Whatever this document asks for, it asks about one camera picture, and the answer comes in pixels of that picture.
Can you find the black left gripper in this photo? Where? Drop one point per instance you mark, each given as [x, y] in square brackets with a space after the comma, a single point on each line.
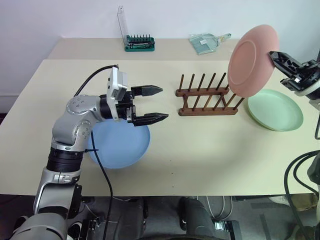
[126, 107]

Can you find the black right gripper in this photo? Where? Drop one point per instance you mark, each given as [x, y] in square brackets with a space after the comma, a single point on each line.
[308, 75]

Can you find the pink plate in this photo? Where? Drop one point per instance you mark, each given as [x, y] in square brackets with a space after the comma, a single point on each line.
[250, 60]

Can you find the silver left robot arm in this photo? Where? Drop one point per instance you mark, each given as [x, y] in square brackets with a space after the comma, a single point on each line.
[63, 125]

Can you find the wooden dish rack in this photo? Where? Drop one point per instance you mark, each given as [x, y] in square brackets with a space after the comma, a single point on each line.
[207, 111]

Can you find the blue plate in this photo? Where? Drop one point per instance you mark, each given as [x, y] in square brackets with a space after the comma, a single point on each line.
[122, 147]

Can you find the green plate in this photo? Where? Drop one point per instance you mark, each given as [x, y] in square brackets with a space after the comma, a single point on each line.
[275, 112]

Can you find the green screwdriver bit set case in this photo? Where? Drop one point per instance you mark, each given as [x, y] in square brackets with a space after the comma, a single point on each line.
[140, 45]

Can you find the clear green dustpan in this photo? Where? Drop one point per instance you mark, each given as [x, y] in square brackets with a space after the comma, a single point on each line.
[203, 43]

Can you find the dark rounded shape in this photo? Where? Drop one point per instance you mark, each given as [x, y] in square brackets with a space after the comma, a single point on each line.
[127, 217]
[193, 215]

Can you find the black box with silver latch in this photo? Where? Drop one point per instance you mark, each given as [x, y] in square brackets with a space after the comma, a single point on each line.
[228, 228]

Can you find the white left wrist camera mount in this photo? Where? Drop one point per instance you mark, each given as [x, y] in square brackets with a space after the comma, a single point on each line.
[113, 87]

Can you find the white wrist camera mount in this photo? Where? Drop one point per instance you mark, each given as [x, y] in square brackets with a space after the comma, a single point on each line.
[313, 93]
[113, 87]

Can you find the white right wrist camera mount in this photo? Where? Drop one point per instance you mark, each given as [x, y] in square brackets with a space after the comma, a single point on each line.
[313, 93]

